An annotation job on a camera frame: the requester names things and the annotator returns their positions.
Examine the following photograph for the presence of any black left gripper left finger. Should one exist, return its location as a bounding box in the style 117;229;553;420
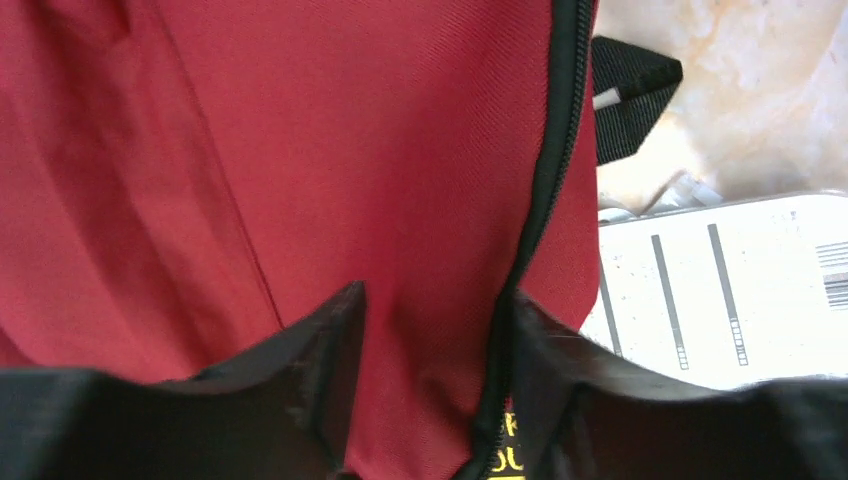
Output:
1;282;366;479

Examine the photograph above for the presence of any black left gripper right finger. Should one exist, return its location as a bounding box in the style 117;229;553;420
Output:
512;299;847;479

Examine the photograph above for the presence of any red student backpack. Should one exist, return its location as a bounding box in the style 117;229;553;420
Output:
1;1;599;479

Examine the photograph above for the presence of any colourful storey house book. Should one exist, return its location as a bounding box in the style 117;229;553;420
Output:
488;409;527;480

